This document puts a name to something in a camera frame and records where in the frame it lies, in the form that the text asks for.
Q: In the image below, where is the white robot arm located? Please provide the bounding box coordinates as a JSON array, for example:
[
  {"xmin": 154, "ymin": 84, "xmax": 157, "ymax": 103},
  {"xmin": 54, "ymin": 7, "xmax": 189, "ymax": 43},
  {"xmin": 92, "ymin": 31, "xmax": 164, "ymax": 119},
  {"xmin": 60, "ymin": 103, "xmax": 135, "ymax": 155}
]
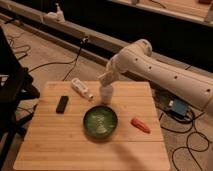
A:
[{"xmin": 98, "ymin": 39, "xmax": 213, "ymax": 114}]

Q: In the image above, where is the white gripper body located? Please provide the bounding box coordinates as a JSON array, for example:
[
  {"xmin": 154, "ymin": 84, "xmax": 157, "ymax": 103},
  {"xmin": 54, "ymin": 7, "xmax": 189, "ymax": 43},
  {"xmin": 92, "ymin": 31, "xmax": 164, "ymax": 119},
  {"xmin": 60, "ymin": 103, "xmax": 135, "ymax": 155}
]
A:
[{"xmin": 98, "ymin": 70, "xmax": 119, "ymax": 87}]

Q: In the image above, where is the orange carrot toy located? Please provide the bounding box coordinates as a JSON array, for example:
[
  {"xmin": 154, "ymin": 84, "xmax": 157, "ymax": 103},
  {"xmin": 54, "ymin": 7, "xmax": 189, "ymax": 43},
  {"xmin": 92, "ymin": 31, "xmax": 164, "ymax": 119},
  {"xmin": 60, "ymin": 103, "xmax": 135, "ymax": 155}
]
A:
[{"xmin": 131, "ymin": 118, "xmax": 151, "ymax": 134}]

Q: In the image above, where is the green ceramic plate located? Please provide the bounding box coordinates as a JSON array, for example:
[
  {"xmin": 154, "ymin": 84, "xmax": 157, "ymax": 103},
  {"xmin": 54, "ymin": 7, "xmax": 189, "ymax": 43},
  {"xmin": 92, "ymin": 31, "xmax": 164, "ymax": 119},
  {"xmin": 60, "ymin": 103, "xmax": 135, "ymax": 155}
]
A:
[{"xmin": 83, "ymin": 105, "xmax": 118, "ymax": 139}]

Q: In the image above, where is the white plastic bottle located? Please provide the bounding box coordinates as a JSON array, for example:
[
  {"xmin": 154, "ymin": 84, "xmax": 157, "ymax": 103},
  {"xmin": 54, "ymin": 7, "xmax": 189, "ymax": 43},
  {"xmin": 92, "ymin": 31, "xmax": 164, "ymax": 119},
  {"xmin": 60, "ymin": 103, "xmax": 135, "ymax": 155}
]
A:
[{"xmin": 71, "ymin": 78, "xmax": 93, "ymax": 100}]

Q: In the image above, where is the long metal rail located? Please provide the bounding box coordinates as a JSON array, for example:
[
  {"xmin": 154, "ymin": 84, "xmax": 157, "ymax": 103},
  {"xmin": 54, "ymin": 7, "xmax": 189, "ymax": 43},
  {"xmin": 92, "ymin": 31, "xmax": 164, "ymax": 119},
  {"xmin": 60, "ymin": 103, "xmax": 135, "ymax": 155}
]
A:
[{"xmin": 0, "ymin": 0, "xmax": 213, "ymax": 67}]

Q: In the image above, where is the black cable on left floor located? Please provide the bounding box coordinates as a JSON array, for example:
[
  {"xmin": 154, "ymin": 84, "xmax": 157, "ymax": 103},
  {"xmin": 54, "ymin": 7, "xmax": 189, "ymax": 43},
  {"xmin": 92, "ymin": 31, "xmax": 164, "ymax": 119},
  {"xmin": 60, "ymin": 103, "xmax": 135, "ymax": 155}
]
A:
[{"xmin": 27, "ymin": 36, "xmax": 90, "ymax": 82}]

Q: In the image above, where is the black chair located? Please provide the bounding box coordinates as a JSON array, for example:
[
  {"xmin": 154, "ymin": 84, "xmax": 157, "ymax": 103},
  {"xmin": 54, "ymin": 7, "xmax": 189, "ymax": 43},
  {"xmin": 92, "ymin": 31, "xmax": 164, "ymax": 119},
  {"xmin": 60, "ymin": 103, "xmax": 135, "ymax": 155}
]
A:
[{"xmin": 0, "ymin": 26, "xmax": 40, "ymax": 171}]

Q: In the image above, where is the blue power box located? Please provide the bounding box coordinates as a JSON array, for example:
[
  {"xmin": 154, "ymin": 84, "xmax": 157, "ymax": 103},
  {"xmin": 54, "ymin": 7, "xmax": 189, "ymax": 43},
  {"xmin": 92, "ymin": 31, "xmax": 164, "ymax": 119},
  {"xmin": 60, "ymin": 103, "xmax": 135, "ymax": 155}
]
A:
[{"xmin": 169, "ymin": 99, "xmax": 189, "ymax": 119}]

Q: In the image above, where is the white object on rail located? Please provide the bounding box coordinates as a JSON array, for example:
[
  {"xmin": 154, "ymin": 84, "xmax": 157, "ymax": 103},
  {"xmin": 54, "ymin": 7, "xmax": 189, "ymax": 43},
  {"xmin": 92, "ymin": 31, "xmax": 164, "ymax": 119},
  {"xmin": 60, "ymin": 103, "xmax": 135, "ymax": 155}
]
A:
[{"xmin": 45, "ymin": 3, "xmax": 65, "ymax": 22}]

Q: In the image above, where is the black rectangular block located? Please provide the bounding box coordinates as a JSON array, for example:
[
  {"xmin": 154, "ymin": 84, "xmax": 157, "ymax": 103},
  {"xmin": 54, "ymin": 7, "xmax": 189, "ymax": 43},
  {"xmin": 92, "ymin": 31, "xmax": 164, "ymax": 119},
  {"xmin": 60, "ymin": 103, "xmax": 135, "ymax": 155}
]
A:
[{"xmin": 56, "ymin": 96, "xmax": 69, "ymax": 114}]

